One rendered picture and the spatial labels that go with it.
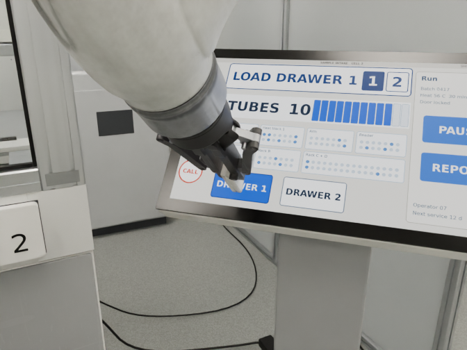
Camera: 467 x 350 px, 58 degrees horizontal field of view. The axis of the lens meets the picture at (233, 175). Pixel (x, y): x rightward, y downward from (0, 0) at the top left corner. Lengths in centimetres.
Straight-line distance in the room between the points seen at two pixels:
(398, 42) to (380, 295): 93
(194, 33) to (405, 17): 124
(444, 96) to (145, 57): 51
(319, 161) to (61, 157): 48
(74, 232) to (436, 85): 70
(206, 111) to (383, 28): 123
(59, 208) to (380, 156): 59
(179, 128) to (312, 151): 31
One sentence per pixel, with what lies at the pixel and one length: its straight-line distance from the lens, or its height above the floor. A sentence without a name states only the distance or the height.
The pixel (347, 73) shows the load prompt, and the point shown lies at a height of 117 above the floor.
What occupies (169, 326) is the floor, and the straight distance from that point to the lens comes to 196.
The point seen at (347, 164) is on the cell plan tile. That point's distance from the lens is 64.
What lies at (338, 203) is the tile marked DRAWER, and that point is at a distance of 62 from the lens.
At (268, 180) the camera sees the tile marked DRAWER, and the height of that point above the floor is 101.
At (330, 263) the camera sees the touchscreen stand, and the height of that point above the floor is 85.
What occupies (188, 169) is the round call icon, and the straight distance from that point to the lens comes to 69.
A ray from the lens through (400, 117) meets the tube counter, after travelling 68.
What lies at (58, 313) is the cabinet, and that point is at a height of 67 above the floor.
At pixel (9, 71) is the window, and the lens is 83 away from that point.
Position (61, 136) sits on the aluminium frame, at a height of 105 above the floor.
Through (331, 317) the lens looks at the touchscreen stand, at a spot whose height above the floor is 74.
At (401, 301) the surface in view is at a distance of 170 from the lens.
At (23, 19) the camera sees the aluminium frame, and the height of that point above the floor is 125.
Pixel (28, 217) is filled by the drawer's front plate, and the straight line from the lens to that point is 86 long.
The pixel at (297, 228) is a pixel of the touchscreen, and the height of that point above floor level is 96.
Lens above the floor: 124
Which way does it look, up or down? 20 degrees down
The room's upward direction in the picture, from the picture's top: straight up
